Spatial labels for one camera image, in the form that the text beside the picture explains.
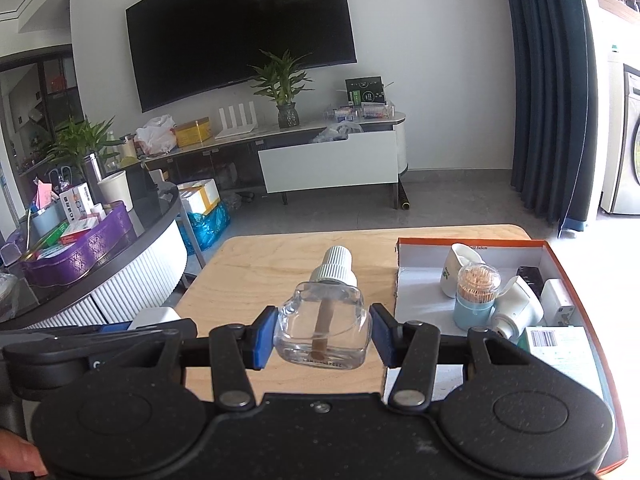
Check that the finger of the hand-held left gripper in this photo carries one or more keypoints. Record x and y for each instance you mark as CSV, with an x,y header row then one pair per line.
x,y
117,328

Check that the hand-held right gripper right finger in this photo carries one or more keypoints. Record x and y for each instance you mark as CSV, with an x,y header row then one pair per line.
x,y
382,337

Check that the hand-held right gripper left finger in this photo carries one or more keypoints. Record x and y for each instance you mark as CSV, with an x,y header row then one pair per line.
x,y
262,337

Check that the clear liquid bottle white cap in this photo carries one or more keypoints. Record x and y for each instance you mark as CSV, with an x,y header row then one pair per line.
x,y
325,320

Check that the orange-rimmed cardboard box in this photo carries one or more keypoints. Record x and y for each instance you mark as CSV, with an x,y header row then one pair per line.
x,y
425,280

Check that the white plug-in repellent heater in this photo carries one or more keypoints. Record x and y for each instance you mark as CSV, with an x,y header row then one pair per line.
x,y
517,310

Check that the white power adapter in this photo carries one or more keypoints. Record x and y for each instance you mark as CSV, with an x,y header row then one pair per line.
x,y
557,300

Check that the teal medicine box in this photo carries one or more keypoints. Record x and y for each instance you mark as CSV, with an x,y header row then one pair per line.
x,y
565,355

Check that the person's left hand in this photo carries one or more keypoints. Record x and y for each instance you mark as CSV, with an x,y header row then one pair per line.
x,y
17,455

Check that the round ribbed coffee table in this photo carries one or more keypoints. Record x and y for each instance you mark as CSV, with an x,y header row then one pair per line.
x,y
135,270

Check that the purple tray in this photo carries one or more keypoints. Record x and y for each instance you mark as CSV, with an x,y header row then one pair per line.
x,y
85,255

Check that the light blue toothpick holder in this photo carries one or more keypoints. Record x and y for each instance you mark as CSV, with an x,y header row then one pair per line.
x,y
472,305

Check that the white cup green print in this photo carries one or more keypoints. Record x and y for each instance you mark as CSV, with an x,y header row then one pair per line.
x,y
457,270

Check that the blue plastic bag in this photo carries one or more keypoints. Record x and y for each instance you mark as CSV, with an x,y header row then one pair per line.
x,y
205,230

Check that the light blue pen holder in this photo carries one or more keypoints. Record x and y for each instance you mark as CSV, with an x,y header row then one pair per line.
x,y
42,225

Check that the white and red carton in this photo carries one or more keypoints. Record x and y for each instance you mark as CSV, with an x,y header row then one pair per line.
x,y
77,205

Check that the white round pot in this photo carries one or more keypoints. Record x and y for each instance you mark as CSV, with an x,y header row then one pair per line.
x,y
115,190

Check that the cardboard box with yellow tape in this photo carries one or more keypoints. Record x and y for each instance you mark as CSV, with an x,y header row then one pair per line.
x,y
197,197

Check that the steel flask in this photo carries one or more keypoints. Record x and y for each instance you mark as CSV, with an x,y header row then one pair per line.
x,y
92,175

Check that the small black device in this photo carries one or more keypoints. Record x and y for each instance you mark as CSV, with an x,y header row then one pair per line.
x,y
531,276

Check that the white tv cabinet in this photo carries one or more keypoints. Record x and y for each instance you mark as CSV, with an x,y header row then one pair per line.
x,y
325,160

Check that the leafy green houseplant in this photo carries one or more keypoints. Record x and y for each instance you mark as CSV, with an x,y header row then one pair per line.
x,y
80,142

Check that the white plastic bag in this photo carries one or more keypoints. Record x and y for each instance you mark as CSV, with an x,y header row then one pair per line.
x,y
155,137

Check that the yellow tin box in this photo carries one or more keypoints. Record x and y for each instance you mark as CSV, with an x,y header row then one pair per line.
x,y
192,132

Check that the crumpled clear plastic bag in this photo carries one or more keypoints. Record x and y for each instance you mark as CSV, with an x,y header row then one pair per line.
x,y
335,132

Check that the white router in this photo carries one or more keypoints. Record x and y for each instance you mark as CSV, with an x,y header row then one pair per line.
x,y
237,122

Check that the clear plastic organizer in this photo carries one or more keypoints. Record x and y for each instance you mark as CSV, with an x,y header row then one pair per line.
x,y
360,111

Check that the green and black box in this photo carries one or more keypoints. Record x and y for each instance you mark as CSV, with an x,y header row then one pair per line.
x,y
365,91

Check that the bamboo plant in glass vase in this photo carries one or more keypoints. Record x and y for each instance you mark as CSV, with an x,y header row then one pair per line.
x,y
285,90

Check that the silver washing machine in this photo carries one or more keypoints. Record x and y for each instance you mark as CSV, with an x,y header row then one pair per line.
x,y
625,160

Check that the dark blue curtain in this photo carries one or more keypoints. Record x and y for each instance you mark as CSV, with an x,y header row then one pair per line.
x,y
550,85

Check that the black wall television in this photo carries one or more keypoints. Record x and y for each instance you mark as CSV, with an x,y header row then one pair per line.
x,y
240,25

